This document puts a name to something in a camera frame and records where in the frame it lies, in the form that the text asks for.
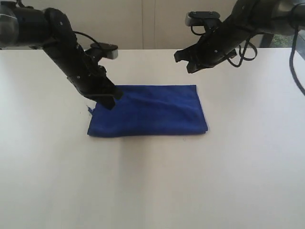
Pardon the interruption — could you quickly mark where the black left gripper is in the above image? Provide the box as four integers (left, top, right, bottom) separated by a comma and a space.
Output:
16, 7, 123, 110

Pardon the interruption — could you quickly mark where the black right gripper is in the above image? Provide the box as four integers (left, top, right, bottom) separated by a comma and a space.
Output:
174, 0, 298, 73

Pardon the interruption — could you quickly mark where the blue microfiber towel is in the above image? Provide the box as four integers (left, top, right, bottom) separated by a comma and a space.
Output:
87, 85, 208, 138

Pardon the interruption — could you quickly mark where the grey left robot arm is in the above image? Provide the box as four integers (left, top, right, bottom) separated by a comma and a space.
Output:
0, 0, 123, 110

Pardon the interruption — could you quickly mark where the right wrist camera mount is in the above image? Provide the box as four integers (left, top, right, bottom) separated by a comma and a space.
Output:
185, 11, 221, 28

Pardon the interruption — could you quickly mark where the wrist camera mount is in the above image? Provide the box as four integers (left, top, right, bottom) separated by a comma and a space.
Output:
185, 11, 221, 28
85, 42, 118, 62

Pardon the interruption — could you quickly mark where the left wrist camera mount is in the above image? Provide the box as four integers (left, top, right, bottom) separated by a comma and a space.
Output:
85, 42, 118, 62

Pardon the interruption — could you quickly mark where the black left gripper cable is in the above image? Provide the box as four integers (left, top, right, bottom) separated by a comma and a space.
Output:
72, 30, 101, 48

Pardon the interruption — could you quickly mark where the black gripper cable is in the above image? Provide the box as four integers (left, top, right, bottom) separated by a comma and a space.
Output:
190, 14, 305, 96
72, 30, 101, 48

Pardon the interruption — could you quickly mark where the dark window frame post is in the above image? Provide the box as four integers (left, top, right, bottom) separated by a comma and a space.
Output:
259, 33, 274, 48

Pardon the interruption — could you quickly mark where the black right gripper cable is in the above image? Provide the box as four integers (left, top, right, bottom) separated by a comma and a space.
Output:
190, 14, 305, 96

